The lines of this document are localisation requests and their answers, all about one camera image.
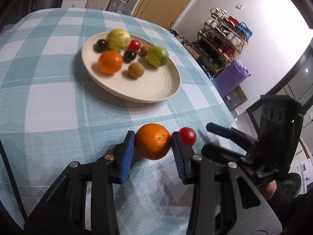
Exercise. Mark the wooden door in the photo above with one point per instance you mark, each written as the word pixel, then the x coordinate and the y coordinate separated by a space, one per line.
pixel 161 12

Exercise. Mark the orange tangerine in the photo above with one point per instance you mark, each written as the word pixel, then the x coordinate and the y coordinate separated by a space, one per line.
pixel 153 141
pixel 110 62

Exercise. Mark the brown longan fruit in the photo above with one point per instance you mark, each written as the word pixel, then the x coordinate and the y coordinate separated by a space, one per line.
pixel 136 70
pixel 144 50

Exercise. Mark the purple bag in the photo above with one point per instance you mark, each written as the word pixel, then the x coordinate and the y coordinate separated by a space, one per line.
pixel 231 77

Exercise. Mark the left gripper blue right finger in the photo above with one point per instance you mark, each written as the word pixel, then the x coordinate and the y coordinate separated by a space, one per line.
pixel 224 199

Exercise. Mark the wooden shoe rack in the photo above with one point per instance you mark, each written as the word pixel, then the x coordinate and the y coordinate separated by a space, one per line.
pixel 221 40

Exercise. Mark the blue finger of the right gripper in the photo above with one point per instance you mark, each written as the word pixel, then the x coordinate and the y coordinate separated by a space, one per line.
pixel 218 154
pixel 229 133

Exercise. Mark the red cherry tomato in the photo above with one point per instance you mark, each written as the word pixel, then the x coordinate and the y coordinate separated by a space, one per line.
pixel 188 136
pixel 135 45

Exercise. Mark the white wall switch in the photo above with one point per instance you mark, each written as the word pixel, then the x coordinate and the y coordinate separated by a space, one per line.
pixel 240 6

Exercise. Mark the green yellow citrus fruit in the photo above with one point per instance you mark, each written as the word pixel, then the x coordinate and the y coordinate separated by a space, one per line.
pixel 157 56

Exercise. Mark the person's right hand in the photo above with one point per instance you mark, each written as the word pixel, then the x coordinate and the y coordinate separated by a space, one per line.
pixel 268 190

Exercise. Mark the checkered teal tablecloth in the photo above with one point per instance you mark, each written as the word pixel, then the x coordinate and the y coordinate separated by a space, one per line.
pixel 53 112

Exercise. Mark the dark purple plum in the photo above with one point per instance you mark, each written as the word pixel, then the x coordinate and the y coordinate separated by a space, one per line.
pixel 130 55
pixel 101 45

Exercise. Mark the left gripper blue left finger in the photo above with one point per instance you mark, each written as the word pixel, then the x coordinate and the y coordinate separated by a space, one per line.
pixel 80 200

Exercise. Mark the cream round plate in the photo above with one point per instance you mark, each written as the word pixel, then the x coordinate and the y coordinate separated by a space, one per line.
pixel 155 85

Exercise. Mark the yellow guava fruit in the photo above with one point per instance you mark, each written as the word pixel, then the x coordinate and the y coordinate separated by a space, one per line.
pixel 118 39

